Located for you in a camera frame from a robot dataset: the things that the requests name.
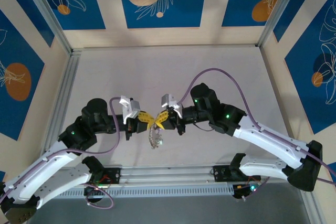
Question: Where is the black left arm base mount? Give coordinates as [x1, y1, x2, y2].
[83, 166, 122, 204]

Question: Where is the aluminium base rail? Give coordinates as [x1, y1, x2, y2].
[119, 166, 216, 185]

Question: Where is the aluminium frame post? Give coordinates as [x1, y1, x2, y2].
[18, 0, 74, 56]
[257, 0, 309, 49]

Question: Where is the purple cable loop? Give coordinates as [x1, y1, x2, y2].
[86, 186, 115, 210]

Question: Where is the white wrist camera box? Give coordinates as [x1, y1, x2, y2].
[160, 93, 183, 119]
[119, 95, 141, 126]

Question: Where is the thin black cable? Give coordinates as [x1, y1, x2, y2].
[194, 123, 214, 132]

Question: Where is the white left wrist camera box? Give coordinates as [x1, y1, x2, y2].
[119, 95, 141, 126]

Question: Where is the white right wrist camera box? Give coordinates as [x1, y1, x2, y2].
[160, 93, 183, 119]

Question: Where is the aluminium side rail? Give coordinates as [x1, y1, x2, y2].
[40, 50, 81, 156]

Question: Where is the clear plastic bag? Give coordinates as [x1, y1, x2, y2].
[148, 125, 165, 151]

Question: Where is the short purple base cable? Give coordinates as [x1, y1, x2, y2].
[236, 175, 272, 202]

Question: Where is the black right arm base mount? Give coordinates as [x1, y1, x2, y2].
[212, 165, 262, 201]

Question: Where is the grey slotted cable duct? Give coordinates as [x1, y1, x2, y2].
[56, 184, 236, 200]

